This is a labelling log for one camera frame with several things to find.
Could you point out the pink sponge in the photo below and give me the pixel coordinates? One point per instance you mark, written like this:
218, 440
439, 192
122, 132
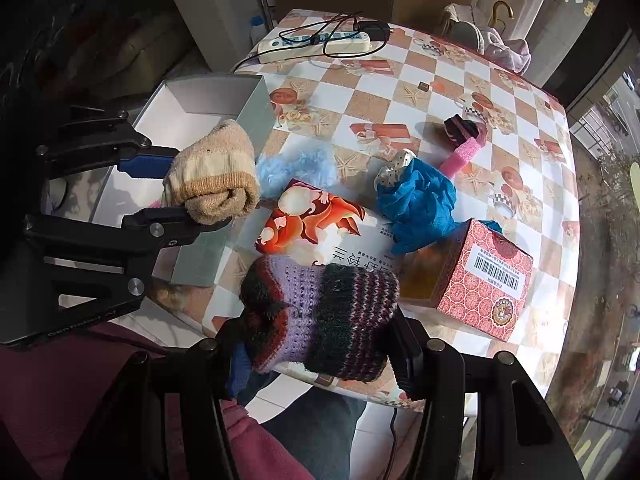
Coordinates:
461, 156

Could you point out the black power adapter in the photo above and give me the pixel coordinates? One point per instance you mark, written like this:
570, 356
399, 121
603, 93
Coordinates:
376, 30

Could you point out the purple striped knitted sock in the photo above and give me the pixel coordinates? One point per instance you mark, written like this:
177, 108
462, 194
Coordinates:
331, 319

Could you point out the white dotted sock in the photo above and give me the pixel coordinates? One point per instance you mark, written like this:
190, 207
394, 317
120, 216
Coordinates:
389, 175

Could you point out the checkered tablecloth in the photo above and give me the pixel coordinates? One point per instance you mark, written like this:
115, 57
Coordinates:
366, 110

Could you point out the floral tissue pack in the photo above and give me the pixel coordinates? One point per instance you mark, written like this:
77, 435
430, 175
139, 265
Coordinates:
315, 227

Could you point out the pink clothes pile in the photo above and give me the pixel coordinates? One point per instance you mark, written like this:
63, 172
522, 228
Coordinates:
514, 55

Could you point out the chair with grey cushion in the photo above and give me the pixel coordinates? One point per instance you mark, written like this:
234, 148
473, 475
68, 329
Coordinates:
458, 25

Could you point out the maroon sleeve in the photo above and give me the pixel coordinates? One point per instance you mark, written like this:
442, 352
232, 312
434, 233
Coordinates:
104, 405

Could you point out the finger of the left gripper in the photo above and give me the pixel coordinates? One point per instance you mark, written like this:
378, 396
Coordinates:
149, 163
170, 227

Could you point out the blue cloth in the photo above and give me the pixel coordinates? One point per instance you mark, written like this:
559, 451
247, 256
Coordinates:
418, 205
493, 225

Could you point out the light blue fluffy sock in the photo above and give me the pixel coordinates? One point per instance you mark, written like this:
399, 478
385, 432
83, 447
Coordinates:
314, 166

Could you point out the pink black sock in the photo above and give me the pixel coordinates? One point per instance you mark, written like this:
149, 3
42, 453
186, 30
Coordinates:
459, 130

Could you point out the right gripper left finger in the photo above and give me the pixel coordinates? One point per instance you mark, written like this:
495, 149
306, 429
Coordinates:
242, 381

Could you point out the grey storage box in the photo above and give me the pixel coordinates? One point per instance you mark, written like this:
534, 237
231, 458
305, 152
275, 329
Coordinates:
180, 112

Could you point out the white power strip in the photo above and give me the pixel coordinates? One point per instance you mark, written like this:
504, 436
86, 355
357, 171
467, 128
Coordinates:
337, 44

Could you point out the beige knitted sock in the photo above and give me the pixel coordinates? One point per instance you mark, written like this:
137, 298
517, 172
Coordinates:
214, 178

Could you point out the red patterned carton box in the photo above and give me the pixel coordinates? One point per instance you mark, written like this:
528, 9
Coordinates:
474, 278

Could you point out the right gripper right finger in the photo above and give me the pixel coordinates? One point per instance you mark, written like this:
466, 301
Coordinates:
406, 352

